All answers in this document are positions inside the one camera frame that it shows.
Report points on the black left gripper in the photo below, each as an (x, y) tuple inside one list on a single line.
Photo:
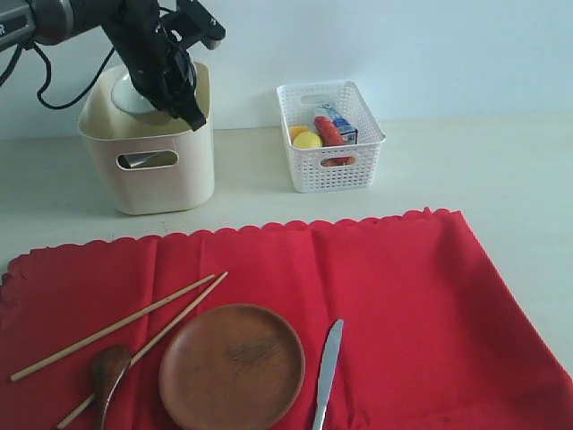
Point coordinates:
[(159, 68)]

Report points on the stainless steel cup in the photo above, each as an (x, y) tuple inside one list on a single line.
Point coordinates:
[(150, 159)]

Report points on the pale green bowl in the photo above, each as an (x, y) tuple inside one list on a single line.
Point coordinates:
[(132, 106)]

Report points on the orange cheese block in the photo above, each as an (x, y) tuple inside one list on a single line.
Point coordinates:
[(294, 131)]

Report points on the yellow lemon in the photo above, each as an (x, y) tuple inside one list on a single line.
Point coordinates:
[(307, 140)]

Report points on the blue white milk carton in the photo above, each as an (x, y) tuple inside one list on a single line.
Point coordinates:
[(347, 131)]

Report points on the wooden chopstick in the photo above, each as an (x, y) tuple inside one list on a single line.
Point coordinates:
[(144, 350), (17, 376)]

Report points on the brown wooden plate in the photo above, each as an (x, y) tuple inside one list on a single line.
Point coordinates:
[(237, 366)]

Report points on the brown wooden spoon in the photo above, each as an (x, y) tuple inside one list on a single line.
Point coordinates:
[(108, 369)]

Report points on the silver table knife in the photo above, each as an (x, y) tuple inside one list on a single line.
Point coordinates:
[(329, 362)]

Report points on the orange fried food piece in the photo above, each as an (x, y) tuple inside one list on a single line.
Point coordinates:
[(338, 162)]

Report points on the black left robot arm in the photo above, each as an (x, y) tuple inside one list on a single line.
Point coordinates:
[(29, 25)]

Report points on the cream plastic bin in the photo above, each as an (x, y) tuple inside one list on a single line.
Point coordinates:
[(189, 183)]

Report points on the white perforated plastic basket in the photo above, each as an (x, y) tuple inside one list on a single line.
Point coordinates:
[(297, 103)]

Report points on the red scalloped cloth mat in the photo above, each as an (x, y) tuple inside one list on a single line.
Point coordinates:
[(433, 339)]

